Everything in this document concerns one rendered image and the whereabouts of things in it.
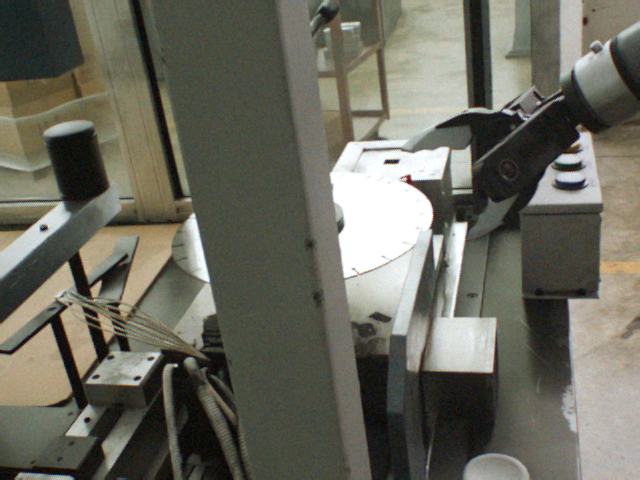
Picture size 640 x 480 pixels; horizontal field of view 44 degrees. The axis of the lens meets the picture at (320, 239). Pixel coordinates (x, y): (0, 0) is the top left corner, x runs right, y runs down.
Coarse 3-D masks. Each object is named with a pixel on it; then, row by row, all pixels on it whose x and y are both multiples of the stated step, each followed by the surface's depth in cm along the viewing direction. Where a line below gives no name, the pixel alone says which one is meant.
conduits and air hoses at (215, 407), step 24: (72, 312) 91; (144, 312) 90; (192, 360) 80; (168, 384) 78; (192, 384) 78; (168, 408) 77; (216, 408) 75; (168, 432) 76; (216, 432) 73; (240, 432) 72; (240, 456) 72
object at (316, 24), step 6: (330, 0) 86; (324, 6) 85; (330, 6) 85; (336, 6) 86; (318, 12) 85; (324, 12) 85; (330, 12) 85; (336, 12) 86; (318, 18) 84; (324, 18) 84; (330, 18) 85; (312, 24) 83; (318, 24) 83; (324, 24) 86; (312, 30) 82; (318, 30) 83; (312, 36) 82
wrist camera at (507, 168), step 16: (544, 112) 78; (560, 112) 78; (528, 128) 77; (544, 128) 77; (560, 128) 78; (576, 128) 79; (512, 144) 76; (528, 144) 77; (544, 144) 77; (560, 144) 78; (480, 160) 76; (496, 160) 75; (512, 160) 75; (528, 160) 76; (544, 160) 77; (480, 176) 76; (496, 176) 75; (512, 176) 75; (528, 176) 76; (496, 192) 75; (512, 192) 75
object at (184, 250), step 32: (352, 192) 108; (384, 192) 106; (416, 192) 105; (192, 224) 105; (352, 224) 99; (384, 224) 98; (416, 224) 96; (192, 256) 97; (352, 256) 91; (384, 256) 90
